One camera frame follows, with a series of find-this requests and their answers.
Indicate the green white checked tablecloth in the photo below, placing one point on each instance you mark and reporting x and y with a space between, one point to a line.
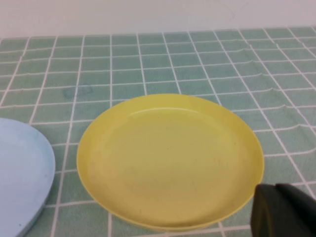
172 61

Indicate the light blue plastic plate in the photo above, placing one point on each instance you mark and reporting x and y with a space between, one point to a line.
22 172

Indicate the yellow plastic plate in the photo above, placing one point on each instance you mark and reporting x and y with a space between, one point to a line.
170 163

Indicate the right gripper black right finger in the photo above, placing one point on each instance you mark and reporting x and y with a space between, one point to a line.
302 217

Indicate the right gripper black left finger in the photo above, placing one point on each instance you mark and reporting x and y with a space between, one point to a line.
264 217

